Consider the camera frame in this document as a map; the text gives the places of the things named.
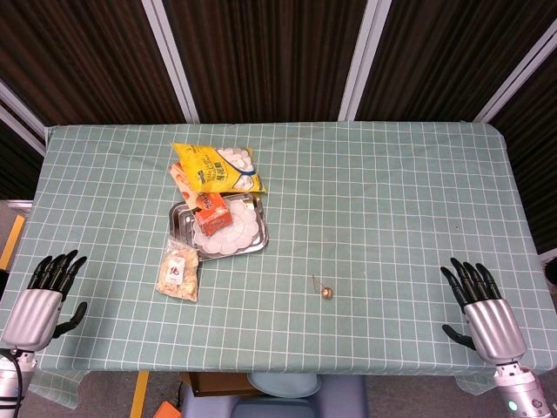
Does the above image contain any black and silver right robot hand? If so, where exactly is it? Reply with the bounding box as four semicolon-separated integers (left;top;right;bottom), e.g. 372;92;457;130
440;257;529;365

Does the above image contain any white flower-shaped plate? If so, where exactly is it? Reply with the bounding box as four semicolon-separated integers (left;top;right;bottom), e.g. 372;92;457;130
192;194;263;256

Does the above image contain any orange plastic object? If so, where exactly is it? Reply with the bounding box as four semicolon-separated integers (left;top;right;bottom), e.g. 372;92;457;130
152;400;183;418

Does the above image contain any yellow marshmallow bag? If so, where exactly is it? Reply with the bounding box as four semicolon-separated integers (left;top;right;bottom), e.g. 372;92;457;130
171;142;267;194

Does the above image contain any light blue round basin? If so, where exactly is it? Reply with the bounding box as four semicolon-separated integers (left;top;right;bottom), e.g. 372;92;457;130
247;373;323;398

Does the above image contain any yellow board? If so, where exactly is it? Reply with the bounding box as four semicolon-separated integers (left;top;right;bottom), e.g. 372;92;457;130
0;212;26;270

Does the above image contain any beige and orange snack pack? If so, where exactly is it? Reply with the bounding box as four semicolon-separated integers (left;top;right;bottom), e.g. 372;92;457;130
168;161;205;215

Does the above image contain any orange cardboard box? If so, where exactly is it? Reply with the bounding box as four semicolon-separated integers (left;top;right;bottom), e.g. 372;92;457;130
193;192;234;237

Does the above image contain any black cable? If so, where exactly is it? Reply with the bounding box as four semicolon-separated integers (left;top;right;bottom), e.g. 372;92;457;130
0;347;23;413

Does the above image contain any stainless steel tray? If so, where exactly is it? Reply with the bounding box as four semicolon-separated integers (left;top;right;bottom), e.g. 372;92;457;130
168;192;270;261

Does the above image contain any white partition post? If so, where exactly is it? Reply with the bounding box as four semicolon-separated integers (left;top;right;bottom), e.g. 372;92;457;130
473;25;557;123
0;80;47;156
338;0;395;122
141;0;200;124

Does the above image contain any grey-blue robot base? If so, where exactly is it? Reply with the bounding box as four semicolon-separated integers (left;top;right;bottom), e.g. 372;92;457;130
180;374;367;418

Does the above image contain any brown cardboard box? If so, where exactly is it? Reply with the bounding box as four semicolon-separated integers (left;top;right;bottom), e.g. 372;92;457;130
180;372;262;398

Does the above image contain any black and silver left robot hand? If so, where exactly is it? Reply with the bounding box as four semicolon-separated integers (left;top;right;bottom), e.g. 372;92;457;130
0;249;89;352

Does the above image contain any clear bag of snacks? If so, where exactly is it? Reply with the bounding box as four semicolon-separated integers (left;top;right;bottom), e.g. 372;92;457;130
155;238;200;302

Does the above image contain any green checkered tablecloth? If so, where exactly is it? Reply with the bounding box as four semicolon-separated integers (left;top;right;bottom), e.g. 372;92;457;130
0;121;557;395

